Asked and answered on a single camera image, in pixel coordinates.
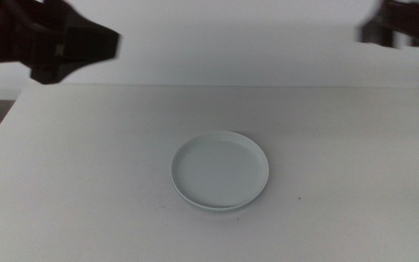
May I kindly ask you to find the white shallow bowl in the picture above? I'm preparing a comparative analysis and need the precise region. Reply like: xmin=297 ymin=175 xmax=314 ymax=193
xmin=169 ymin=130 xmax=270 ymax=210

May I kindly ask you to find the pale green shallow bowl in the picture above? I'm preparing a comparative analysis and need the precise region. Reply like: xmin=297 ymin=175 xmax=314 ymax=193
xmin=172 ymin=183 xmax=265 ymax=213

